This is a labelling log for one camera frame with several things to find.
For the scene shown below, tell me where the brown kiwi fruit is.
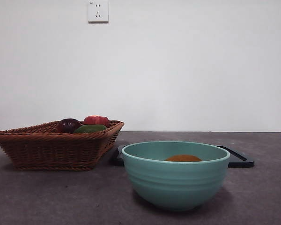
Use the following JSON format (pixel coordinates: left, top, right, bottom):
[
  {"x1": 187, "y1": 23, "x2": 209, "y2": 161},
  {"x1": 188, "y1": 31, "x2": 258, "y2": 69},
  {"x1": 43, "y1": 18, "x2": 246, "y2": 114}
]
[{"x1": 165, "y1": 154, "x2": 202, "y2": 162}]

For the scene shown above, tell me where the teal ribbed bowl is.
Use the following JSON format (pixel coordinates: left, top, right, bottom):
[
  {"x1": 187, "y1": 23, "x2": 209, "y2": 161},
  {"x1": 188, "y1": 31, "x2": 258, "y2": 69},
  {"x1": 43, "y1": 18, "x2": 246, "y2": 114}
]
[{"x1": 121, "y1": 141, "x2": 231, "y2": 211}]

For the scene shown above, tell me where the red apple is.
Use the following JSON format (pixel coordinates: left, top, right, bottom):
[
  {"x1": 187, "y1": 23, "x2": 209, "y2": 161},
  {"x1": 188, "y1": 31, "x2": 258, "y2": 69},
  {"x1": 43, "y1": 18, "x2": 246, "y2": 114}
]
[{"x1": 83, "y1": 115, "x2": 110, "y2": 128}]

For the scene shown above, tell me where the green avocado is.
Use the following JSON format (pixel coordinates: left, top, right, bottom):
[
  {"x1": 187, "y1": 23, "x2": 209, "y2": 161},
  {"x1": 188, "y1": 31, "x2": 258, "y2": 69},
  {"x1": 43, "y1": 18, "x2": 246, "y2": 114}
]
[{"x1": 73, "y1": 124, "x2": 108, "y2": 134}]

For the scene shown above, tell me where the dark purple round fruit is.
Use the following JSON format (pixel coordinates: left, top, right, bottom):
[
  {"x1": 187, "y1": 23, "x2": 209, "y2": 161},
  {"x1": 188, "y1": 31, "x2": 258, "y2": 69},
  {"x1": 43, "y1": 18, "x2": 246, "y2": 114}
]
[{"x1": 57, "y1": 118, "x2": 81, "y2": 134}]

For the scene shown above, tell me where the brown wicker basket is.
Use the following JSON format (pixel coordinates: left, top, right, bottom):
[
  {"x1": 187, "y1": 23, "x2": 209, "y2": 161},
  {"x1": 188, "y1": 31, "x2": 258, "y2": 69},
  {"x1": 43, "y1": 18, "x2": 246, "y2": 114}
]
[{"x1": 0, "y1": 120, "x2": 125, "y2": 172}]

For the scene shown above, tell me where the black rectangular tray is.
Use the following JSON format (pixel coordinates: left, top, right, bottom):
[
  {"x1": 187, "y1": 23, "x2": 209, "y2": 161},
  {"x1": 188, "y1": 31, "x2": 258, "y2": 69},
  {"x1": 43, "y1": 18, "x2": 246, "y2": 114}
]
[{"x1": 110, "y1": 144, "x2": 255, "y2": 168}]

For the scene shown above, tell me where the white wall power socket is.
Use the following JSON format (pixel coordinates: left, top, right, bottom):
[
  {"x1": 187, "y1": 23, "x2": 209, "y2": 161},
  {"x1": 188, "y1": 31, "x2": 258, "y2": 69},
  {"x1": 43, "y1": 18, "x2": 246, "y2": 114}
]
[{"x1": 88, "y1": 1, "x2": 109, "y2": 23}]

